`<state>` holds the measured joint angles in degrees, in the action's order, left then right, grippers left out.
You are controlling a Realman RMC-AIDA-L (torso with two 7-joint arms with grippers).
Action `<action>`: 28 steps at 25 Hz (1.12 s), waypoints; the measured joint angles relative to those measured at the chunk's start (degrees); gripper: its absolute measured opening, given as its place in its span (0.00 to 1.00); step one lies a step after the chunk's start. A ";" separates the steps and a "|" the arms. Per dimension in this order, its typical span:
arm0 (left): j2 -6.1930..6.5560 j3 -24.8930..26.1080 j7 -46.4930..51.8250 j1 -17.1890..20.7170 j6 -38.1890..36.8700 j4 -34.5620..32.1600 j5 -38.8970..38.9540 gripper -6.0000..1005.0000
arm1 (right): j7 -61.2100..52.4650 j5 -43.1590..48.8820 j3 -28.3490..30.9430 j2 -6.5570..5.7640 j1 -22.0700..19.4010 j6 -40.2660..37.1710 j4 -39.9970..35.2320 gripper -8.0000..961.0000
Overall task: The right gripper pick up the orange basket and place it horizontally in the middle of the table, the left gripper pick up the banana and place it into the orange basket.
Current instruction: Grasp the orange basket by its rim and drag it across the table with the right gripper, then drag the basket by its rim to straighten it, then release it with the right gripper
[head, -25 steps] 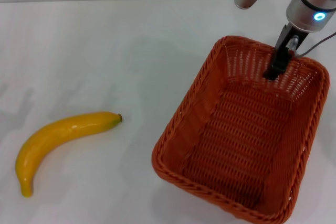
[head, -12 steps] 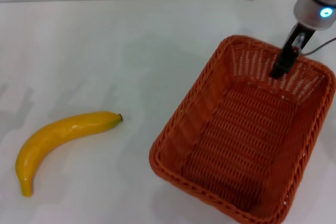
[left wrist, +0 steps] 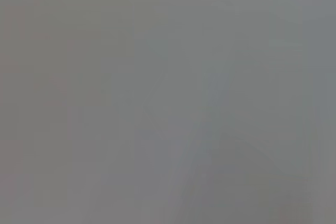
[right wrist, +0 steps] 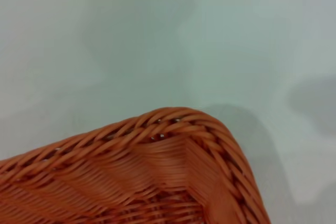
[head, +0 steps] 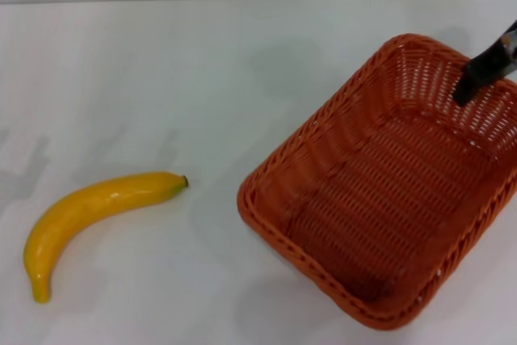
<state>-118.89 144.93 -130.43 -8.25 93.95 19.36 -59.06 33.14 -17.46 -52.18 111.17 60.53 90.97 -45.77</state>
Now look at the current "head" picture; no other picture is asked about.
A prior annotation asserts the orange woven plastic basket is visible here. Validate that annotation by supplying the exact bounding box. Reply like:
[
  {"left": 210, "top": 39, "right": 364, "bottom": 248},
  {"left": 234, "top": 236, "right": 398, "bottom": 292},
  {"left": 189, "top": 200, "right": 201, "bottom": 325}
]
[{"left": 237, "top": 32, "right": 517, "bottom": 332}]

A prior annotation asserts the yellow plastic banana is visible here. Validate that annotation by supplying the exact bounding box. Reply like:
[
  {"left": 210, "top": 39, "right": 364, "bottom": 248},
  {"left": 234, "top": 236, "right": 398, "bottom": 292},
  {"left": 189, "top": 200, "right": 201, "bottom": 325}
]
[{"left": 23, "top": 170, "right": 190, "bottom": 305}]

